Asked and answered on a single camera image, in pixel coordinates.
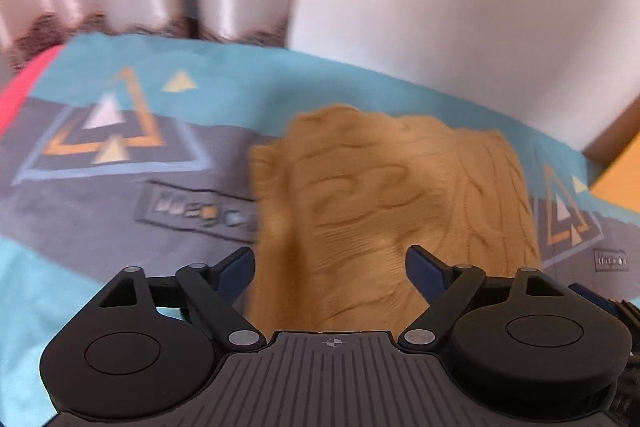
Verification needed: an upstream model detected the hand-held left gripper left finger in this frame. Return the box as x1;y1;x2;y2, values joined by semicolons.
98;246;268;354

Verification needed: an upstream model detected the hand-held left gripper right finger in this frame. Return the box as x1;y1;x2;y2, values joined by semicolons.
398;245;572;354

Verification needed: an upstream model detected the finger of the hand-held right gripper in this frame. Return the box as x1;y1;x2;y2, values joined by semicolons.
569;283;640;324

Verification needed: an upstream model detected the mustard cable-knit cardigan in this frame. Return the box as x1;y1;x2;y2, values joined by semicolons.
247;104;544;337

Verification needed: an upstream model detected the orange wooden board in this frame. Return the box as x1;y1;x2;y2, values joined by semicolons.
584;91;640;219

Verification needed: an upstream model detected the blue grey printed bed sheet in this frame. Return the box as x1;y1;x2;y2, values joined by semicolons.
0;32;640;427

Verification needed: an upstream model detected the pink cloth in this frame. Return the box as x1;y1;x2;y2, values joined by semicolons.
0;45;64;136

